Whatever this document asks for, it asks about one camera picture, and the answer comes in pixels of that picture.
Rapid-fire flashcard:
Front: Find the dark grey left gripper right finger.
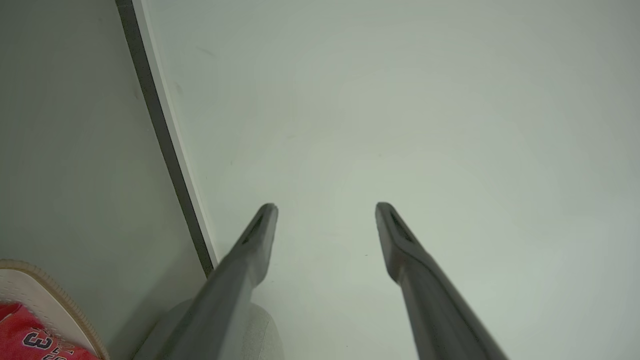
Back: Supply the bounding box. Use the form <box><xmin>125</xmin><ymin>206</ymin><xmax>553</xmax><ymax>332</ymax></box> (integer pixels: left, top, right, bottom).
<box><xmin>375</xmin><ymin>201</ymin><xmax>509</xmax><ymax>360</ymax></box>

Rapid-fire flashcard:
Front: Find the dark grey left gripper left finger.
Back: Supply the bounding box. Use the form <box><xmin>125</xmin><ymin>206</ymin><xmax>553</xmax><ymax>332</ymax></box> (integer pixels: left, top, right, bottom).
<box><xmin>134</xmin><ymin>203</ymin><xmax>279</xmax><ymax>360</ymax></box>

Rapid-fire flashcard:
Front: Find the red basketball jersey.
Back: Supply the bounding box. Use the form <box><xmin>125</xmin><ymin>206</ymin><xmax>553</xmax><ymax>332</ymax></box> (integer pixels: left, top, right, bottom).
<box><xmin>0</xmin><ymin>302</ymin><xmax>101</xmax><ymax>360</ymax></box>

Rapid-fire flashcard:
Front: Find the white laundry basket beige rim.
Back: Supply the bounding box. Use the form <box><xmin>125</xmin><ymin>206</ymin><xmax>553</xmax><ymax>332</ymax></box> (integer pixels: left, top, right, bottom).
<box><xmin>0</xmin><ymin>259</ymin><xmax>111</xmax><ymax>360</ymax></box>

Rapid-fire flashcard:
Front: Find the light grey fabric sofa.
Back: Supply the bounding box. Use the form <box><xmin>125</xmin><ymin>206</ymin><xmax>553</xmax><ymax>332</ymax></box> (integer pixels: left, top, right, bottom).
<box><xmin>132</xmin><ymin>298</ymin><xmax>285</xmax><ymax>360</ymax></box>

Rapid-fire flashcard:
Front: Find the grey and white baseboard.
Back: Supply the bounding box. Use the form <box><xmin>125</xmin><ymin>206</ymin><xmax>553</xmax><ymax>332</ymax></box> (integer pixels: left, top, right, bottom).
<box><xmin>115</xmin><ymin>0</ymin><xmax>219</xmax><ymax>279</ymax></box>

